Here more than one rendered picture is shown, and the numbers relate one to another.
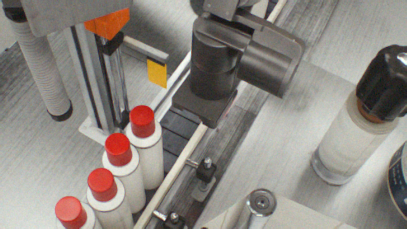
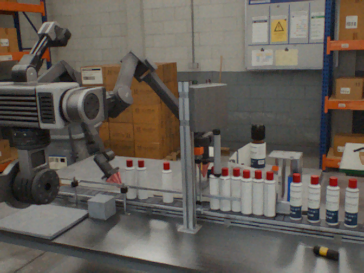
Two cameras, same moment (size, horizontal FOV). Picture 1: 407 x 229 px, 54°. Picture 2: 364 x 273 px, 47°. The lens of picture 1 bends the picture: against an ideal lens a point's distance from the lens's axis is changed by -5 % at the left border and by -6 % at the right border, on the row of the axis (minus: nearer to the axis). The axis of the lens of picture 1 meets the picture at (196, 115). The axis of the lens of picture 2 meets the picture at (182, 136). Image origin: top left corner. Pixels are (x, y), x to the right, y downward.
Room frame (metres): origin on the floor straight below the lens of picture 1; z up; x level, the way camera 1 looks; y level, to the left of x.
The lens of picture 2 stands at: (0.44, 1.95, 1.65)
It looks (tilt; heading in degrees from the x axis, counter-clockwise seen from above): 13 degrees down; 270
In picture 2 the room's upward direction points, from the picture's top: 2 degrees counter-clockwise
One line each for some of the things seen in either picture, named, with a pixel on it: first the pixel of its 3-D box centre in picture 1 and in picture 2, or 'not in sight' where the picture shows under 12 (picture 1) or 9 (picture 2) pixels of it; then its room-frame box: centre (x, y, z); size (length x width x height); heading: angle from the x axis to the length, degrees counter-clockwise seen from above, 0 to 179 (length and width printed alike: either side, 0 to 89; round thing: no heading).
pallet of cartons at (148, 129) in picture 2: not in sight; (132, 114); (1.10, -3.96, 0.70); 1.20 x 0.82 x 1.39; 161
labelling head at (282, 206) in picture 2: not in sight; (285, 182); (-0.03, 0.11, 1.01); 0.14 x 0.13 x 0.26; 156
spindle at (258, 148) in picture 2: not in sight; (258, 147); (-0.01, -0.45, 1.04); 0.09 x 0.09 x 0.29
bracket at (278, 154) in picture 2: not in sight; (285, 155); (-0.03, 0.11, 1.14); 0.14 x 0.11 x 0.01; 156
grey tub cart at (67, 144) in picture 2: not in sight; (67, 156); (1.69, -2.52, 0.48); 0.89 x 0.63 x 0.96; 84
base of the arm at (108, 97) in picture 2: not in sight; (101, 102); (0.73, 0.39, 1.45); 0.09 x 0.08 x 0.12; 155
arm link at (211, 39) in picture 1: (220, 44); (203, 141); (0.33, -0.02, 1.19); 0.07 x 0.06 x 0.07; 66
